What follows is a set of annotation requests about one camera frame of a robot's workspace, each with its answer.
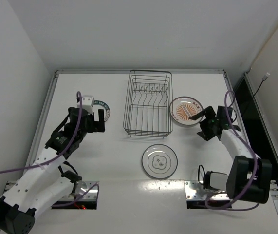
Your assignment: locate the orange sunburst plate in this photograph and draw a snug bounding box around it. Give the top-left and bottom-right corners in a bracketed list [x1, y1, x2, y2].
[169, 96, 203, 127]

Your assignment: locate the black rim flower plate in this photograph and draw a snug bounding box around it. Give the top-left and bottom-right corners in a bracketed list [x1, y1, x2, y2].
[141, 144, 178, 179]

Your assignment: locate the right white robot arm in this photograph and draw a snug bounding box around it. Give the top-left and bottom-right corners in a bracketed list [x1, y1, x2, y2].
[189, 106, 272, 204]

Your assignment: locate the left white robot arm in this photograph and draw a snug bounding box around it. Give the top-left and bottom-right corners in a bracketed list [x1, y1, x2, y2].
[0, 107, 105, 234]

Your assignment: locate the green rim plate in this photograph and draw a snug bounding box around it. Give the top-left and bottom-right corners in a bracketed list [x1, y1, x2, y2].
[93, 100, 111, 122]

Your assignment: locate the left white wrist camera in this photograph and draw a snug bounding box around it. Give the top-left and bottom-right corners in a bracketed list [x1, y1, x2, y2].
[76, 95, 94, 116]

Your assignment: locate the wire dish rack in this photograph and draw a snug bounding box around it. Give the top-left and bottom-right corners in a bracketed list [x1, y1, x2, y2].
[123, 70, 173, 138]

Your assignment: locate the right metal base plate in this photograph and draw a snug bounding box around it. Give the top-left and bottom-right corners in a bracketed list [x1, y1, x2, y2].
[184, 180, 229, 202]

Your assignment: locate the metal base plate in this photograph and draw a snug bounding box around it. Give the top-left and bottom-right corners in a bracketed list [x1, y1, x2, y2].
[61, 181, 99, 202]
[184, 180, 229, 202]

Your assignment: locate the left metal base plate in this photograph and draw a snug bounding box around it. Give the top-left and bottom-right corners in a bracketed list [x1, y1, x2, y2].
[61, 181, 99, 202]

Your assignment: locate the black wall cable with plug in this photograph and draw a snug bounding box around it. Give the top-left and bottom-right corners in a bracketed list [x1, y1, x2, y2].
[241, 72, 271, 115]

